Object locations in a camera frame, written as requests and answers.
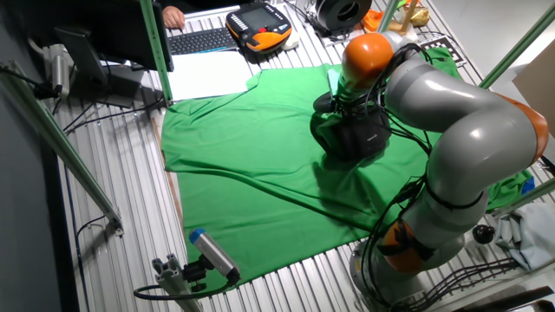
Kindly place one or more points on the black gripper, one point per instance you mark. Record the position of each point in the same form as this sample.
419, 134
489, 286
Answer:
327, 103

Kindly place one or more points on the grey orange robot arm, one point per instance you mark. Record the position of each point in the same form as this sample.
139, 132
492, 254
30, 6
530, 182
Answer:
477, 130

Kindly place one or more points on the black sleeved right forearm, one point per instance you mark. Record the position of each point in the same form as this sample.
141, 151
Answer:
195, 4

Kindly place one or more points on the person right hand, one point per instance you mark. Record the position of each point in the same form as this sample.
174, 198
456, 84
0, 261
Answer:
173, 17

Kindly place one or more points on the green cloth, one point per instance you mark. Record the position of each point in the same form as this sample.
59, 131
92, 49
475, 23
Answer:
260, 151

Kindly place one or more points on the orange plastic object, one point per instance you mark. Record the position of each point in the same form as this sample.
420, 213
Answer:
373, 21

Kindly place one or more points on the orange black teach pendant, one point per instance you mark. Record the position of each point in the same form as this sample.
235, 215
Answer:
260, 21

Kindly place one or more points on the wooden stick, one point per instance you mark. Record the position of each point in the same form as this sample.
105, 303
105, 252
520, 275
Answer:
409, 15

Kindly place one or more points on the white paper sheet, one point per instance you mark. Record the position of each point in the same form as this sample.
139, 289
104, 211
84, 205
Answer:
208, 76

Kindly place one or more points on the black white fiducial tag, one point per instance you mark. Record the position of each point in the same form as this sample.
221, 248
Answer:
446, 47

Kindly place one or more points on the black keyboard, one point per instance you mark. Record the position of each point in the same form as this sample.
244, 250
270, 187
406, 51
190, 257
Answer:
199, 41

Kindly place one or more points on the black round knob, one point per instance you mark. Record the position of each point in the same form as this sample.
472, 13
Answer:
483, 234

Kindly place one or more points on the brown cardboard panel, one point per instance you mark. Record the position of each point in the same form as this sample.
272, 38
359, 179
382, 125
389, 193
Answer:
537, 86

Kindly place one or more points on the blue tape piece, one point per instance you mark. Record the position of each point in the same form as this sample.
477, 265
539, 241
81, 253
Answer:
528, 186

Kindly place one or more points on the black monitor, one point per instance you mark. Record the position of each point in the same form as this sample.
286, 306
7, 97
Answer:
117, 30

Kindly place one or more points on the black tool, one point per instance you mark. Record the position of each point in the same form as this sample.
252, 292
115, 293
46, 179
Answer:
547, 164

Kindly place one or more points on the grey crumpled cloth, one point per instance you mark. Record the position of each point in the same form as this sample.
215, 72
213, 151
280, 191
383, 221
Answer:
529, 234

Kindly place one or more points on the black flat bar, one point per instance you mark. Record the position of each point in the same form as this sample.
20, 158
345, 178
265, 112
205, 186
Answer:
503, 301

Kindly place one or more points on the metal frame post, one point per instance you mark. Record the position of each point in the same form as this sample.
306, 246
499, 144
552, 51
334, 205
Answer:
389, 15

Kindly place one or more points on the green frame beam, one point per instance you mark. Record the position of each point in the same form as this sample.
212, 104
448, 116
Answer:
529, 195
156, 47
520, 43
56, 138

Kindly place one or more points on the silver camera blue end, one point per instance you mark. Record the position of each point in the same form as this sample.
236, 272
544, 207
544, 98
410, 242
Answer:
212, 253

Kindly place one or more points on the black camera clamp mount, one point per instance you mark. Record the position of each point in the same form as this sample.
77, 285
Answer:
195, 273

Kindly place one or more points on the aluminium extrusion post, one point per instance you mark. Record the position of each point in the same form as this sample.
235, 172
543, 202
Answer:
173, 281

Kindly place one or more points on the silver cylindrical camera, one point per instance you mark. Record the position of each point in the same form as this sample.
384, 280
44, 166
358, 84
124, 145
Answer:
58, 69

